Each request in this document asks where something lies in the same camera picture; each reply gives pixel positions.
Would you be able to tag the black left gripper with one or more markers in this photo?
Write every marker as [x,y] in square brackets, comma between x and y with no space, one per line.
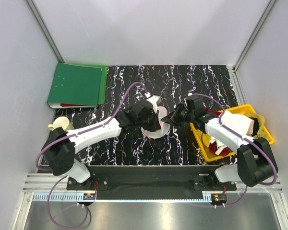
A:
[155,125]

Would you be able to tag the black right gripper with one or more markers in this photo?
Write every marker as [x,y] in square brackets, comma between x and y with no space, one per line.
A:
[169,119]

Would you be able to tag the white pink mesh laundry bag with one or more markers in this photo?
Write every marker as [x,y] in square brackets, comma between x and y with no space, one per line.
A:
[164,127]

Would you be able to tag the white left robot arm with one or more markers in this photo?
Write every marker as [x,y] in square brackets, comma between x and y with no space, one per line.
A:
[61,146]

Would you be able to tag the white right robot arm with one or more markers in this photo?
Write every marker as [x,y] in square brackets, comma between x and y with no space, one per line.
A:
[256,163]

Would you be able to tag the white garment in bin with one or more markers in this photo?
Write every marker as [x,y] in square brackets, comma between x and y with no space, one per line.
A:
[240,122]

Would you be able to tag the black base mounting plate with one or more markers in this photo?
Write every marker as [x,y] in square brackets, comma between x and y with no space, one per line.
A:
[147,183]

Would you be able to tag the yellow plastic bin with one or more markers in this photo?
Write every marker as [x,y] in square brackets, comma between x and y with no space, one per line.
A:
[209,157]

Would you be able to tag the red folder under binder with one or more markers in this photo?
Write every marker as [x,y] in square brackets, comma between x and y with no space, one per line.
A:
[77,105]

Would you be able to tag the cream yellow mug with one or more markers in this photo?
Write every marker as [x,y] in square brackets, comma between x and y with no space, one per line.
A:
[62,122]

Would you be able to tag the green ring binder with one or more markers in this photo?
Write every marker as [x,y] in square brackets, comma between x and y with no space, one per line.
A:
[81,84]

